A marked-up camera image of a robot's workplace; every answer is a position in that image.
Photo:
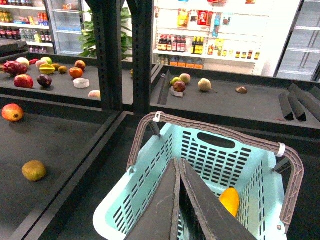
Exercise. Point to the yellow mango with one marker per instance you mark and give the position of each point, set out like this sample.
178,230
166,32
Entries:
230,199

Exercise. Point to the orange persimmon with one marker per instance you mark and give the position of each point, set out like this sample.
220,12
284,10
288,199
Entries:
76,72

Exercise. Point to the brown kiwi fruit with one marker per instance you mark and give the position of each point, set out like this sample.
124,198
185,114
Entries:
34,170

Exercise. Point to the red mango on shelf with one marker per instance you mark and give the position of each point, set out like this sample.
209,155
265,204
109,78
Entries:
12,112

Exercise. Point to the green potted plant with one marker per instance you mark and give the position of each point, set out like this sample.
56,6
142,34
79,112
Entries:
95,32

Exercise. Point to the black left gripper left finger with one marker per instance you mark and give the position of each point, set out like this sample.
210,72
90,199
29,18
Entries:
160,220

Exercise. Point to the yellow star fruit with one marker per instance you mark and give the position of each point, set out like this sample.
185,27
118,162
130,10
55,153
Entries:
47,69

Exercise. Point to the red apple left shelf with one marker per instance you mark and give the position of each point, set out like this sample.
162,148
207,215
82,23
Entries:
23,81

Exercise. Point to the pink dragon fruit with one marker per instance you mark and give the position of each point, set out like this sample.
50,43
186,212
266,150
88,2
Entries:
14,68

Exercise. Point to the dark purple plum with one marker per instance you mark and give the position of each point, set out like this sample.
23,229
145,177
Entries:
44,80

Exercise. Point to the tan pear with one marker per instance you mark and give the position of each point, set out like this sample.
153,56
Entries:
204,85

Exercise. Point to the light teal plastic basket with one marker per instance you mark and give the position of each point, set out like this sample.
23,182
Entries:
267,175

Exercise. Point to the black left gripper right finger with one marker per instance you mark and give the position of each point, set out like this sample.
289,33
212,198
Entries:
202,215

